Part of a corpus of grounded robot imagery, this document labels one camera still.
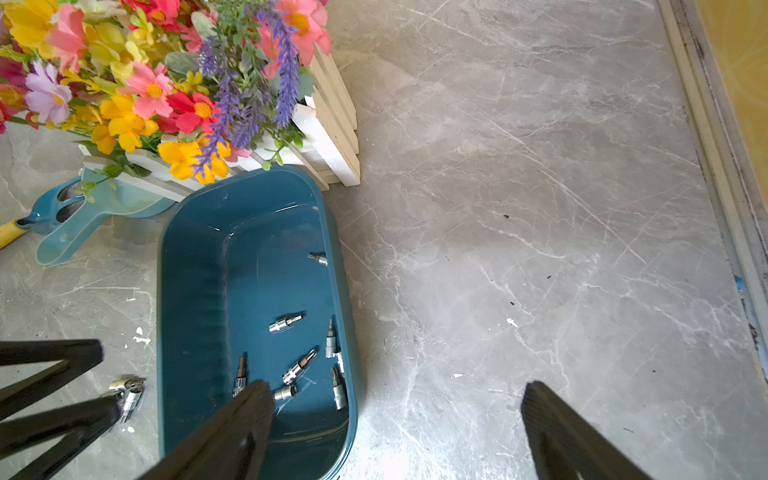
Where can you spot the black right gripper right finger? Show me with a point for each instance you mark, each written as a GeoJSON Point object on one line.
{"type": "Point", "coordinates": [564, 445]}

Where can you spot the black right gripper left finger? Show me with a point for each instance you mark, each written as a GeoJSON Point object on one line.
{"type": "Point", "coordinates": [231, 445]}

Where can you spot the silver socket bit brown tip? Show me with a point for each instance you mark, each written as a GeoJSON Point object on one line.
{"type": "Point", "coordinates": [297, 369]}

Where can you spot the dark teal storage box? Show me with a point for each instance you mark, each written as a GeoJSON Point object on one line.
{"type": "Point", "coordinates": [232, 259]}

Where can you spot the light blue plastic scoop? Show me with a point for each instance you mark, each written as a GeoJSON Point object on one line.
{"type": "Point", "coordinates": [127, 200]}

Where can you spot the white picket flower planter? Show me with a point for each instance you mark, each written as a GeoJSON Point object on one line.
{"type": "Point", "coordinates": [197, 89]}

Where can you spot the yellow handled blue garden fork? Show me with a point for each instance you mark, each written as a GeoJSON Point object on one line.
{"type": "Point", "coordinates": [49, 212]}

